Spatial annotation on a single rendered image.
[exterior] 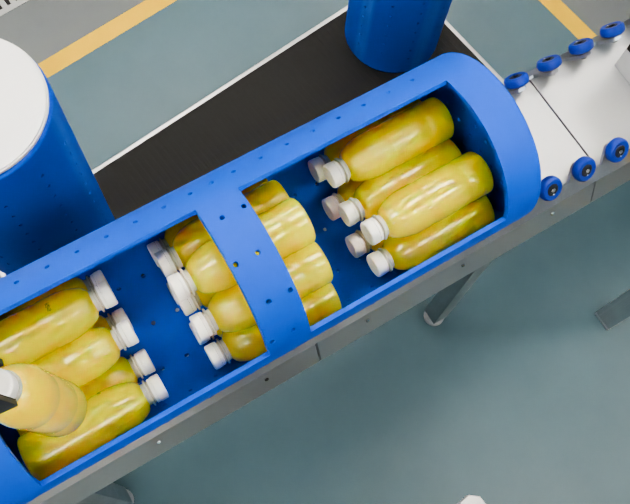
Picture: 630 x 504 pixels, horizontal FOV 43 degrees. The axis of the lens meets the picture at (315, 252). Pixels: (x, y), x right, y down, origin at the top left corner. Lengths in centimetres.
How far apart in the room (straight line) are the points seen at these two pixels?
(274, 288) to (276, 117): 135
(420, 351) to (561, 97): 97
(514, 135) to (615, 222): 145
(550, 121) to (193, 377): 79
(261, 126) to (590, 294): 108
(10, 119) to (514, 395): 154
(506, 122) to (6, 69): 81
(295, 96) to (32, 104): 114
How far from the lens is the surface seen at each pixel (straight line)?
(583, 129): 157
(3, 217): 149
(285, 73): 243
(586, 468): 238
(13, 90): 143
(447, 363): 231
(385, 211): 118
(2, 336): 115
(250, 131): 234
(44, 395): 94
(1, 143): 139
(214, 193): 109
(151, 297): 130
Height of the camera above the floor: 221
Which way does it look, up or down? 70 degrees down
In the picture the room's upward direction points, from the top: 9 degrees clockwise
